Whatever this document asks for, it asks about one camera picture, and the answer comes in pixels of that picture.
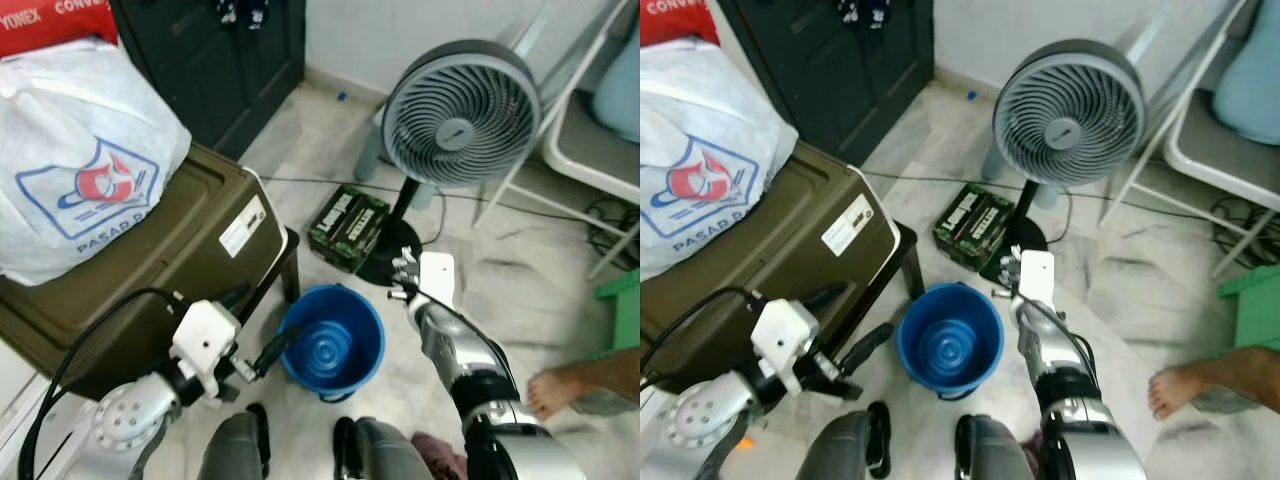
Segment green plastic stool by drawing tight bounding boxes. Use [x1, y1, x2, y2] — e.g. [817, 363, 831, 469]
[593, 267, 641, 358]
[1216, 265, 1280, 353]

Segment green black carton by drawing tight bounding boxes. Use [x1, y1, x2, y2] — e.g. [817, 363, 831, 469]
[932, 183, 1016, 271]
[306, 184, 393, 273]

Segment olive plastic storage box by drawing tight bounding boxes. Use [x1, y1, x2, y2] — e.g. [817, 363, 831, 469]
[640, 143, 901, 386]
[0, 143, 293, 403]

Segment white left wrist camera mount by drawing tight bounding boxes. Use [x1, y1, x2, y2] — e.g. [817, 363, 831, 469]
[750, 298, 823, 396]
[168, 299, 243, 399]

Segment dark green cabinet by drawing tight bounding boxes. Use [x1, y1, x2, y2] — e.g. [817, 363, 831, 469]
[715, 0, 936, 166]
[108, 0, 307, 163]

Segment blue plastic bucket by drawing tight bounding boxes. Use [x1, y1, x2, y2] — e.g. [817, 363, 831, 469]
[895, 282, 1005, 401]
[277, 284, 387, 403]

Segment white printed shopping bag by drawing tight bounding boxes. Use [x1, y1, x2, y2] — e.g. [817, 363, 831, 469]
[640, 35, 801, 283]
[0, 38, 193, 288]

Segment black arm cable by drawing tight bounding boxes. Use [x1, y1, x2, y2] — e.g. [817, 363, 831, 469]
[1010, 290, 1101, 381]
[15, 288, 186, 480]
[640, 285, 766, 401]
[405, 285, 521, 401]

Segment person's bare foot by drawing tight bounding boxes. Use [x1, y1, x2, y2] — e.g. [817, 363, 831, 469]
[524, 348, 641, 423]
[1148, 345, 1280, 421]

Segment light blue cushion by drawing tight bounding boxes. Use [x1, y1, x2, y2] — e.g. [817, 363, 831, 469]
[1212, 20, 1280, 148]
[590, 38, 641, 143]

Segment pale teal plastic object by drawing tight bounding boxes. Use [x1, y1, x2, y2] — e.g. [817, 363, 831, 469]
[352, 108, 389, 183]

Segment silver robot leg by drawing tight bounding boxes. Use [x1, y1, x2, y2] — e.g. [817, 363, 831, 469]
[332, 415, 436, 480]
[197, 402, 271, 480]
[795, 400, 894, 480]
[955, 412, 1041, 480]

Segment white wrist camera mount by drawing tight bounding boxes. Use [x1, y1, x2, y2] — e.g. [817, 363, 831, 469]
[1017, 250, 1057, 309]
[750, 298, 823, 396]
[418, 252, 458, 313]
[168, 299, 243, 399]

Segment silver left robot leg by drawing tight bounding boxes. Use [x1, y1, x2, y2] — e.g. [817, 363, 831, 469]
[795, 400, 894, 480]
[197, 402, 271, 480]

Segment silver right robot leg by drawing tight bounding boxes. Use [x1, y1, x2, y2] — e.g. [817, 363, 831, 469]
[955, 412, 1041, 480]
[332, 415, 436, 480]

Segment black white patterned garment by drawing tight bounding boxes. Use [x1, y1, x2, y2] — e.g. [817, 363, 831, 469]
[213, 0, 273, 29]
[838, 0, 896, 29]

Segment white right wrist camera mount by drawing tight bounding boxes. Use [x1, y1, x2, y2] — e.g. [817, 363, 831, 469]
[1017, 250, 1057, 309]
[418, 252, 458, 313]

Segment red sports bag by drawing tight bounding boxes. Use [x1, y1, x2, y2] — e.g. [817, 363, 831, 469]
[0, 0, 119, 59]
[640, 0, 721, 46]

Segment grey standing fan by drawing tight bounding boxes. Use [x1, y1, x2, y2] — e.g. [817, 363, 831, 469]
[978, 38, 1148, 286]
[355, 38, 543, 288]

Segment white folding chair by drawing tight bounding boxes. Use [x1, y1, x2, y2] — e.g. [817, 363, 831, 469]
[1100, 0, 1280, 281]
[472, 0, 641, 281]

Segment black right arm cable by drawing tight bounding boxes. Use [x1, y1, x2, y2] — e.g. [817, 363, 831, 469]
[405, 285, 521, 401]
[1010, 290, 1101, 381]

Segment maroon cloth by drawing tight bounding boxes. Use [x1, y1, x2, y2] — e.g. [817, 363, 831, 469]
[408, 430, 469, 480]
[1020, 430, 1048, 480]

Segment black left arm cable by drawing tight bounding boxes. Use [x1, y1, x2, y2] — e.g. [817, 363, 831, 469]
[640, 285, 766, 401]
[15, 288, 186, 480]

